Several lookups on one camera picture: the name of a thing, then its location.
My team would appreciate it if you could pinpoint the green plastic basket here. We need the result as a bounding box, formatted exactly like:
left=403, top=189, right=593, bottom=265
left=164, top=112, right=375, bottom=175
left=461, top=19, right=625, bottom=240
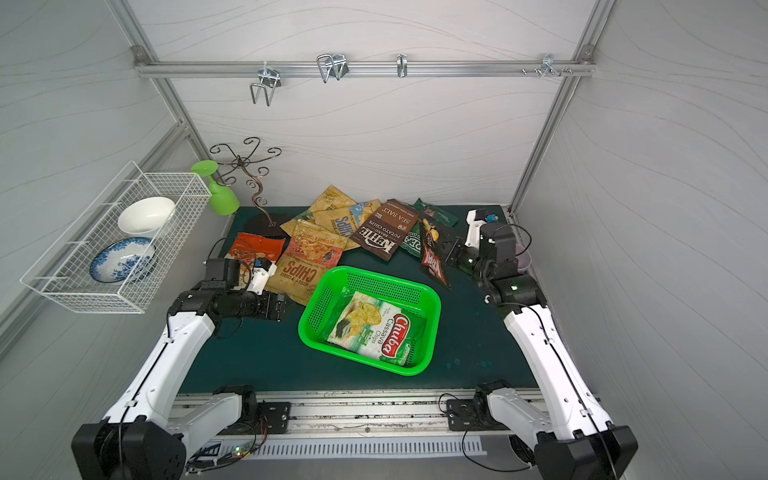
left=298, top=266, right=442, bottom=377

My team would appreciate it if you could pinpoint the brown metal scroll stand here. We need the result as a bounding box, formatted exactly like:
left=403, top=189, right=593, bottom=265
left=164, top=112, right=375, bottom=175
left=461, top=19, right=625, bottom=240
left=208, top=136, right=288, bottom=239

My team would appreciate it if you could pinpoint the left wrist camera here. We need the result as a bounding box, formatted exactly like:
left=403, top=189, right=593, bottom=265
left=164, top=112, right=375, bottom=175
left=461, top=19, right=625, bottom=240
left=246, top=257, right=277, bottom=295

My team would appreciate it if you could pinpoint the white bowl in rack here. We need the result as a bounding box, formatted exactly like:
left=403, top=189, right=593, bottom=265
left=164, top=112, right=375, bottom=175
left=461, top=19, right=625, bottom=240
left=118, top=196, right=176, bottom=238

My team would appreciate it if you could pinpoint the green Chuba cassava chips bag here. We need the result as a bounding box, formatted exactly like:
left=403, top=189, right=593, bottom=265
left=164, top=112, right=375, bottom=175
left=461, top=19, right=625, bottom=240
left=322, top=291, right=426, bottom=366

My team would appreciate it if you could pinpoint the black red Krax chips bag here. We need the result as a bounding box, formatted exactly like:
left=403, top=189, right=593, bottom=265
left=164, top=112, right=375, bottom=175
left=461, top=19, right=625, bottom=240
left=419, top=217, right=450, bottom=290

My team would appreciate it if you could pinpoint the metal loop hook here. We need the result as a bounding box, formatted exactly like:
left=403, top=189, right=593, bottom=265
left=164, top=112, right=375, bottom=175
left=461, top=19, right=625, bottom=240
left=316, top=53, right=349, bottom=83

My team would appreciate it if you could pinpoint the green Real chips bag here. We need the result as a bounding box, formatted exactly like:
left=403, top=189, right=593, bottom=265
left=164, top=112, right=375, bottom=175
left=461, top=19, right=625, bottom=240
left=400, top=199, right=458, bottom=257

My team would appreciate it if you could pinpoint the lilac ceramic bowl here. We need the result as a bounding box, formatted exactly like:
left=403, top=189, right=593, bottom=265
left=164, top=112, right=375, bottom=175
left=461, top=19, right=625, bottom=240
left=515, top=245, right=532, bottom=273

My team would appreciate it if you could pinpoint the metal double hook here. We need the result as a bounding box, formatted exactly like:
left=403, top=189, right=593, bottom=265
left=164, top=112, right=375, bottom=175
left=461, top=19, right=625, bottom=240
left=250, top=63, right=281, bottom=107

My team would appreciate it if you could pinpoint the green plastic goblet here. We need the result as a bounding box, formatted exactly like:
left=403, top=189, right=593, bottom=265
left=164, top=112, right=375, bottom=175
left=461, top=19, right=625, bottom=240
left=191, top=160, right=240, bottom=216

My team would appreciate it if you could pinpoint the brown Kettle sea salt bag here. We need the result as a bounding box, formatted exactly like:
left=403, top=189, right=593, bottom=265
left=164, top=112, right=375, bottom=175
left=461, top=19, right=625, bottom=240
left=350, top=199, right=419, bottom=262

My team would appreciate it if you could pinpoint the yellow blue chips bag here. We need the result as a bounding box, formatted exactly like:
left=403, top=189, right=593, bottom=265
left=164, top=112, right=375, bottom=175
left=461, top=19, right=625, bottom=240
left=280, top=199, right=381, bottom=250

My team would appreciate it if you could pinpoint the gold chips bag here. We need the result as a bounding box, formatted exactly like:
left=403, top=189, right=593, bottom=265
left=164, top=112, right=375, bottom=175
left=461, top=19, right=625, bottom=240
left=309, top=185, right=356, bottom=213

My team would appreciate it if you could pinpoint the small metal hook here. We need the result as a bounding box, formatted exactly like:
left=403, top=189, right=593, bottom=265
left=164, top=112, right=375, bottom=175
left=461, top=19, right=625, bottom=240
left=396, top=54, right=408, bottom=79

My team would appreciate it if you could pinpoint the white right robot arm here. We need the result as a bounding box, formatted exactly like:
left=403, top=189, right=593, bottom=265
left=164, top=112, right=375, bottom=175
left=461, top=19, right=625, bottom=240
left=446, top=218, right=638, bottom=479

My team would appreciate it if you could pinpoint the orange chips bag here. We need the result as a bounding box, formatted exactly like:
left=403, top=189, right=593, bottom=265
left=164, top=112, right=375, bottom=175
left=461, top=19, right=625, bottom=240
left=286, top=220, right=347, bottom=268

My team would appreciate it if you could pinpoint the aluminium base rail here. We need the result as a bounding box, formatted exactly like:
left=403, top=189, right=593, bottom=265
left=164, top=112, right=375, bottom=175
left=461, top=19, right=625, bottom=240
left=202, top=388, right=546, bottom=462

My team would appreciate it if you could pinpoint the red white chips bag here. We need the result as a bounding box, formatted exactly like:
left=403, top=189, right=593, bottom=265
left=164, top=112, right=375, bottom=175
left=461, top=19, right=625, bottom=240
left=226, top=232, right=285, bottom=265

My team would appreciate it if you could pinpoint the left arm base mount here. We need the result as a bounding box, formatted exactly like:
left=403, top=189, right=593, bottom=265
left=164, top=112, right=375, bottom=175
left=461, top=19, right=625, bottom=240
left=239, top=401, right=292, bottom=435

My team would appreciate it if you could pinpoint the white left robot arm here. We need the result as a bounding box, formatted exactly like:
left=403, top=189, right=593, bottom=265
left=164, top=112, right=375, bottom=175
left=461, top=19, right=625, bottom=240
left=71, top=288, right=285, bottom=479

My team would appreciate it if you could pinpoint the white wire wall basket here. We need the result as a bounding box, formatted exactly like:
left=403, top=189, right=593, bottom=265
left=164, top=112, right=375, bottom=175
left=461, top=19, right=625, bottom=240
left=20, top=162, right=210, bottom=314

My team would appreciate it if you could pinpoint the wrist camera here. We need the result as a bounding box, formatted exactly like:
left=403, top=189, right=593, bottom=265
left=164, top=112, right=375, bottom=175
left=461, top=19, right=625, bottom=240
left=246, top=257, right=277, bottom=295
left=464, top=209, right=499, bottom=249

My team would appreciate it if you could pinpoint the tan kettle cooked chips bag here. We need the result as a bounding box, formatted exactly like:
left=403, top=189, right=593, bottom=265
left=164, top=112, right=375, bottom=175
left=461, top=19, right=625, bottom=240
left=266, top=254, right=328, bottom=306

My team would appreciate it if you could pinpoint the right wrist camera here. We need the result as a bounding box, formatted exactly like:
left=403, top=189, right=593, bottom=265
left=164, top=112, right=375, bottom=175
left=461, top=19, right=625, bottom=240
left=464, top=209, right=499, bottom=249

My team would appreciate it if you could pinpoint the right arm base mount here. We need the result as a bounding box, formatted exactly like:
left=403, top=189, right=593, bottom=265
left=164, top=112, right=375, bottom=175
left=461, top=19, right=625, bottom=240
left=441, top=397, right=508, bottom=432

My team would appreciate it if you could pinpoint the metal clamp hook right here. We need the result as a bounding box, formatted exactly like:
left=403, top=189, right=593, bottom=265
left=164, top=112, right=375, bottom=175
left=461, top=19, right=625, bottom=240
left=520, top=54, right=573, bottom=78

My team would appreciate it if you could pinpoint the blue floral plate in rack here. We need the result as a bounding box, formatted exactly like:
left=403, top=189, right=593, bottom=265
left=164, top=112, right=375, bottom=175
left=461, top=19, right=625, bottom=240
left=89, top=237, right=156, bottom=284

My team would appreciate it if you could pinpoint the aluminium top rail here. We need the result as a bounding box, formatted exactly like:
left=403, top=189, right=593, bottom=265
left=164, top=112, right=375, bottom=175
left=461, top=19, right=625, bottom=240
left=134, top=58, right=597, bottom=80

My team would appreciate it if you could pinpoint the aluminium corner frame post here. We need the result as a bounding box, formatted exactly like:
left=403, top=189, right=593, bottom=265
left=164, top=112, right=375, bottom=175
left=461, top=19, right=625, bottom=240
left=508, top=0, right=616, bottom=216

